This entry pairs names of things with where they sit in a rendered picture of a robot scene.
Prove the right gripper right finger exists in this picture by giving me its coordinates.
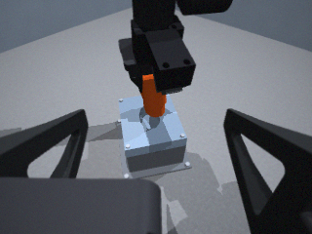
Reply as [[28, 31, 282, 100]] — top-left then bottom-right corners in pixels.
[[223, 108, 312, 234]]

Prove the orange peg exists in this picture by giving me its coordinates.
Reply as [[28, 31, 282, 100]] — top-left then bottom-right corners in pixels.
[[141, 74, 167, 117]]

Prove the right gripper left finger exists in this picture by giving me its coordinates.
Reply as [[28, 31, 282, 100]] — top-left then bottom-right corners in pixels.
[[0, 109, 89, 178]]

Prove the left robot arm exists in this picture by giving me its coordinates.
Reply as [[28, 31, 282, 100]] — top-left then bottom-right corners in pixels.
[[131, 0, 233, 96]]

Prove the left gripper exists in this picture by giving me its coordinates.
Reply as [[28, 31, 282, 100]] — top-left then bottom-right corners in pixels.
[[118, 15, 173, 93]]

